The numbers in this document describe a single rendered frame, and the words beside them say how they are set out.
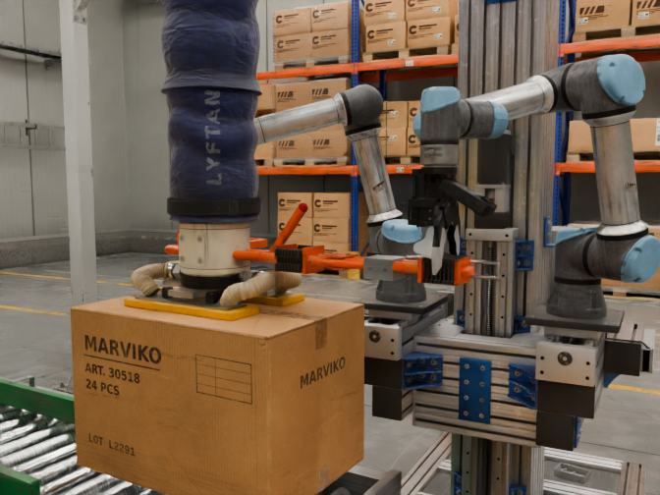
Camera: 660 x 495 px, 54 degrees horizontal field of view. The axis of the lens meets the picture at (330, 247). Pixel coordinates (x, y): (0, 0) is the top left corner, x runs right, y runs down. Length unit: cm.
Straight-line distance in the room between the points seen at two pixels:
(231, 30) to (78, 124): 303
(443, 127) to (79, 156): 345
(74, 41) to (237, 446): 352
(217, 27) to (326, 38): 809
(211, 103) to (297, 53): 830
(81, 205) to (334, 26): 589
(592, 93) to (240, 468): 113
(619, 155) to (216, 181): 93
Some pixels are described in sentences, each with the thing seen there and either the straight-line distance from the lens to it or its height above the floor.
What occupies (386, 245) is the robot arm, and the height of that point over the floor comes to 120.
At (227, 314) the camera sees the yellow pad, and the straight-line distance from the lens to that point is 144.
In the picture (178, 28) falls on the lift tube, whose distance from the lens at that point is 157.
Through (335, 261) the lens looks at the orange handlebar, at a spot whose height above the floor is 122.
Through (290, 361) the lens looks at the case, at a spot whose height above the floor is 102.
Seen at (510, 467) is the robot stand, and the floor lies 54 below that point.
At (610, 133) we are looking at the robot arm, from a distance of 164.
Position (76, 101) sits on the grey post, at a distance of 452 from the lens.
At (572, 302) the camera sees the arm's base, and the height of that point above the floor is 108.
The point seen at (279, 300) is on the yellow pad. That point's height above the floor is 110.
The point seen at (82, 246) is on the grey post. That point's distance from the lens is 451.
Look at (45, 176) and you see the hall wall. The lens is 1229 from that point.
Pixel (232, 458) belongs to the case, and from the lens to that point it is 143.
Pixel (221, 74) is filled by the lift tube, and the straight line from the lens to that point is 153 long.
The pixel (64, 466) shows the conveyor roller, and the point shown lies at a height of 54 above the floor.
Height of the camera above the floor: 139
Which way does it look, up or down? 6 degrees down
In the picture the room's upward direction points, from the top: straight up
